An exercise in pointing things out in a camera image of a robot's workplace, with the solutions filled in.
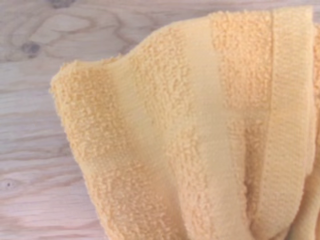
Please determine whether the yellow terry cloth towel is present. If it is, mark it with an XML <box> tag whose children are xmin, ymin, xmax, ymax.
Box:
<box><xmin>48</xmin><ymin>5</ymin><xmax>320</xmax><ymax>240</ymax></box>

